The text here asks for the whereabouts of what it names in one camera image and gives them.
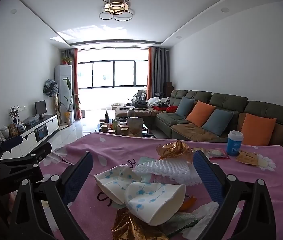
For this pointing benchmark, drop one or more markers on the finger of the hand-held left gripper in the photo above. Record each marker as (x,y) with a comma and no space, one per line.
(10,145)
(31,155)

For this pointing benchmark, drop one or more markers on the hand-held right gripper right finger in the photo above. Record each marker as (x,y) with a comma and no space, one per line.
(207,175)

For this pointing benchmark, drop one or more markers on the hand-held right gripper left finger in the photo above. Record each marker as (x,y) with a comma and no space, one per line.
(77,177)

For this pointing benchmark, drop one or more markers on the orange peel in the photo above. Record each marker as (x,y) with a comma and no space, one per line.
(189,202)

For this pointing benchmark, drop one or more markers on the white foam fruit net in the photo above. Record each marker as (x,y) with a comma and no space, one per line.
(166,170)

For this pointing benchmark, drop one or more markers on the white ceramic jar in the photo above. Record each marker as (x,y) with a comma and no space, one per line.
(4,132)

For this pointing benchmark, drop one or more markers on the blue and white ceramic pot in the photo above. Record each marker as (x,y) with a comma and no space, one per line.
(21,127)

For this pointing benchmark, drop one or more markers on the red snack packet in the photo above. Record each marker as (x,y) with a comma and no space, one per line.
(217,153)

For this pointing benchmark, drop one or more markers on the small plant in blue vase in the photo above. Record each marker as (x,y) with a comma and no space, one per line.
(14,116)

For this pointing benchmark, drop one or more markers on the clear plastic bag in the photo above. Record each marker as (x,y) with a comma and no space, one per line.
(32,120)

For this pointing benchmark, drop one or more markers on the flattened white paper cup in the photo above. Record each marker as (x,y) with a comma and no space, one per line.
(114,180)

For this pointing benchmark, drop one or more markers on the pink floral blanket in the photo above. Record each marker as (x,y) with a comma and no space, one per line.
(244,180)

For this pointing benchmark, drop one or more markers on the white and black TV stand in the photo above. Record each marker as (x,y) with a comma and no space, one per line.
(51,123)

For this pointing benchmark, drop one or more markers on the blue and white lidded cup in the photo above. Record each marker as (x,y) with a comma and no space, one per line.
(234,145)

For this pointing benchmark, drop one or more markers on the white tissue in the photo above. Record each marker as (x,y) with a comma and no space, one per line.
(204,216)

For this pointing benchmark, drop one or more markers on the crumpled gold foil wrapper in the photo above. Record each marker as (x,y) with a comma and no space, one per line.
(174,150)
(131,227)

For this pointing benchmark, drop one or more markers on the flat gold packet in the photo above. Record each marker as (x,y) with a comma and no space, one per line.
(246,158)

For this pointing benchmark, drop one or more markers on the green sectional sofa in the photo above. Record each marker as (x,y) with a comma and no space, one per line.
(199,131)

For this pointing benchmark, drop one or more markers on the black monitor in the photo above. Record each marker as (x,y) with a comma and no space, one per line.
(40,107)

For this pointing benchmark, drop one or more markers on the tall plant in yellow pot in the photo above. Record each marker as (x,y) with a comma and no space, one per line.
(68,117)

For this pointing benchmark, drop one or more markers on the blue cushion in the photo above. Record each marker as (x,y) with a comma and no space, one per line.
(184,107)
(217,122)

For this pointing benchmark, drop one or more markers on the green patterned cloth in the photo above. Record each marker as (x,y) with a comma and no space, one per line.
(179,221)

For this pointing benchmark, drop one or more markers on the orange cushion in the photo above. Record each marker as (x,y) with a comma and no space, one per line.
(200,113)
(257,129)

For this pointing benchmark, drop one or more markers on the crushed white paper cup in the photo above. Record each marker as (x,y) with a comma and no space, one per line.
(151,202)

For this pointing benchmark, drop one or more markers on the dark bottle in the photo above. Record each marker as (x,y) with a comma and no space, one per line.
(106,117)

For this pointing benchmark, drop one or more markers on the fan with cloth cover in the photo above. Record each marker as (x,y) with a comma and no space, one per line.
(50,87)

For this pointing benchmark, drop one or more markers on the dark glass coffee table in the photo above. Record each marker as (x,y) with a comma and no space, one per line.
(148,130)

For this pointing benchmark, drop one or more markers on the brown paper bag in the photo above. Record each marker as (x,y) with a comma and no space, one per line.
(134,126)

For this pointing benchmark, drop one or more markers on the white standing air conditioner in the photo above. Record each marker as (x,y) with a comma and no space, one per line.
(62,85)

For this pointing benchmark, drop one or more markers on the grey and orange curtain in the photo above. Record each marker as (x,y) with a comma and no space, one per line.
(74,85)
(156,72)

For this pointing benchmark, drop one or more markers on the pile of clothes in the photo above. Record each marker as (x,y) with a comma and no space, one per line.
(156,101)

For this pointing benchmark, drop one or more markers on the brown box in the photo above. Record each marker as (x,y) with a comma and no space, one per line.
(168,88)

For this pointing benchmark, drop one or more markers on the small red potted plant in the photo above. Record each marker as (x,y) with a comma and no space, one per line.
(66,61)

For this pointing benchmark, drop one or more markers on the white office chair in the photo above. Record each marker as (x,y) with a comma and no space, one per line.
(141,95)

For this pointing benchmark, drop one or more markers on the large window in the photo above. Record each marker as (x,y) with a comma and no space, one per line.
(106,72)

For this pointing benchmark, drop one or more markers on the wooden picture frame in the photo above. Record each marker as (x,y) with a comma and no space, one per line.
(13,130)

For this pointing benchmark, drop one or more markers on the white wall socket strip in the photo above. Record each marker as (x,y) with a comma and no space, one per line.
(22,108)

